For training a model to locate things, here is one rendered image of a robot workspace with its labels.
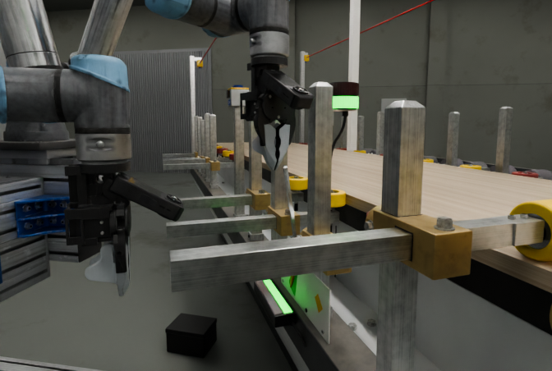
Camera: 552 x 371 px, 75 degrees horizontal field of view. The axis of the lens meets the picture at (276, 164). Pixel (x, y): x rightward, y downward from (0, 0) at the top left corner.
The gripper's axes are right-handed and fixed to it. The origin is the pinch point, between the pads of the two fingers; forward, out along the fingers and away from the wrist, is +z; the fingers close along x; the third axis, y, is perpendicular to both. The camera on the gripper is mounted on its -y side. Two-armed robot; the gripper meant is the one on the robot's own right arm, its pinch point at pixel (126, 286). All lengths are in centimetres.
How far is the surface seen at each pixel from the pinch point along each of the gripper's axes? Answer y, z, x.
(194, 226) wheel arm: -12.6, -2.2, -23.5
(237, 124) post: -34, -26, -78
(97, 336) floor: 29, 83, -133
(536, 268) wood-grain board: -52, -7, 27
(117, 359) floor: 17, 83, -110
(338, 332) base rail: -36.1, 12.6, 3.4
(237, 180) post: -34, -4, -78
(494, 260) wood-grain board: -52, -6, 21
